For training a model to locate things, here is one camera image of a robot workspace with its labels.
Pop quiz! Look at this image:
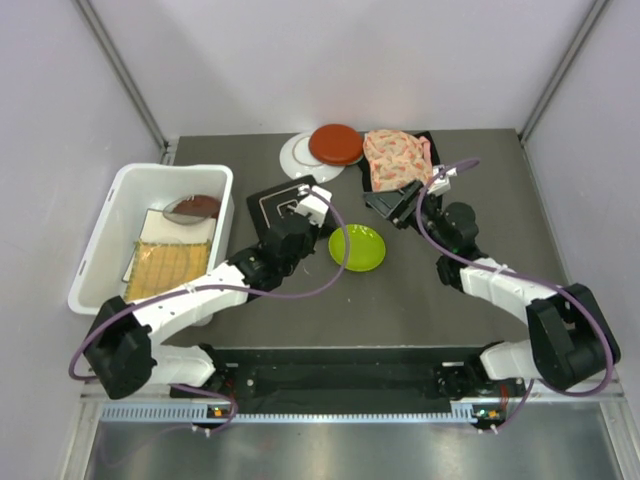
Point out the black square plate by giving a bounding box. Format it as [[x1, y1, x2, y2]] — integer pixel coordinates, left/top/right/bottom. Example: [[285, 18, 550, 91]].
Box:
[[246, 175, 317, 241]]

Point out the red plate at back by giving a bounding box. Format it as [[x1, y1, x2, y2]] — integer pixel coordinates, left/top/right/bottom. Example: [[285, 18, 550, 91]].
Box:
[[309, 124, 363, 166]]

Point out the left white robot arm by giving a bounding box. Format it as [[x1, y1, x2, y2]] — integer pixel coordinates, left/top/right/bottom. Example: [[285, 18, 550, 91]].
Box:
[[83, 213, 323, 400]]

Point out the floral pink cloth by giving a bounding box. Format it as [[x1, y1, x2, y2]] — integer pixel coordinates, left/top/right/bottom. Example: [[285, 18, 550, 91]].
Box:
[[362, 128, 434, 194]]

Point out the red round plate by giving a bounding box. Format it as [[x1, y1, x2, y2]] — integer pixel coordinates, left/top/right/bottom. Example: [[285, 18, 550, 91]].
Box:
[[171, 194, 221, 218]]

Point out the yellow woven square plate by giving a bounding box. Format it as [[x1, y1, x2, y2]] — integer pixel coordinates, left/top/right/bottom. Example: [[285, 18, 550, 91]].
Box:
[[124, 241, 211, 302]]

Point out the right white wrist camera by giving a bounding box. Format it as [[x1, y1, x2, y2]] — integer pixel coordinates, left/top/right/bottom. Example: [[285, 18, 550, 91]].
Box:
[[428, 165, 457, 197]]

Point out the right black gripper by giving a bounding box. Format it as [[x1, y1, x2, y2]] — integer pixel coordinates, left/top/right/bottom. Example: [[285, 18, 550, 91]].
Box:
[[363, 180, 453, 255]]

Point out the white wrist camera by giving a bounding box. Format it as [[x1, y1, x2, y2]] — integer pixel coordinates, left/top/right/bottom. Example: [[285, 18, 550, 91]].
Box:
[[294, 184, 332, 227], [428, 165, 457, 197]]

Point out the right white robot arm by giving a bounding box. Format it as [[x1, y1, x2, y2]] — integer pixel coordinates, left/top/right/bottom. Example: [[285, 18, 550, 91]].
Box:
[[363, 181, 621, 396]]

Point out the clear glass plate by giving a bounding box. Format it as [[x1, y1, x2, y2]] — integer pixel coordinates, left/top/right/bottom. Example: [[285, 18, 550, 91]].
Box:
[[163, 194, 221, 225]]

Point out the black cloth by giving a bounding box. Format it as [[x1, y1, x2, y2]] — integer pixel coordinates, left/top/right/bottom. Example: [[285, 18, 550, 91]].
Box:
[[360, 131, 444, 194]]

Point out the green plate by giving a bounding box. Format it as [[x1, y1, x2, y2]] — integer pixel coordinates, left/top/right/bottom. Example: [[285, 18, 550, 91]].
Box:
[[328, 224, 386, 273]]

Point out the white plastic bin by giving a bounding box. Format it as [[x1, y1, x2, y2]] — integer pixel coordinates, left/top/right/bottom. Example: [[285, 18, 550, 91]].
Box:
[[67, 163, 235, 316]]

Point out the white square plate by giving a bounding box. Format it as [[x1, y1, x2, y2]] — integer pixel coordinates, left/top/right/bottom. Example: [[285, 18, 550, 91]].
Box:
[[136, 209, 217, 266]]

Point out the grey cable duct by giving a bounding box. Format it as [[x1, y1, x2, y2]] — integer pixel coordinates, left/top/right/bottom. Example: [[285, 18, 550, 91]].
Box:
[[99, 397, 515, 425]]

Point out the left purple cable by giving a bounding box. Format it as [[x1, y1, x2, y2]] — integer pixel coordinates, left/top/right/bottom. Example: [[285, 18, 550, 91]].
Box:
[[68, 185, 347, 434]]

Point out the white round rimmed plate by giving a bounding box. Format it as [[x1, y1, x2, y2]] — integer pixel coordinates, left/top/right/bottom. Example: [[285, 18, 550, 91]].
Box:
[[279, 132, 344, 184]]

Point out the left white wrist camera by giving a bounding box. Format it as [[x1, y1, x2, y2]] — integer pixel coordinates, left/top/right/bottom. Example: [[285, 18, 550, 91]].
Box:
[[294, 184, 332, 227]]

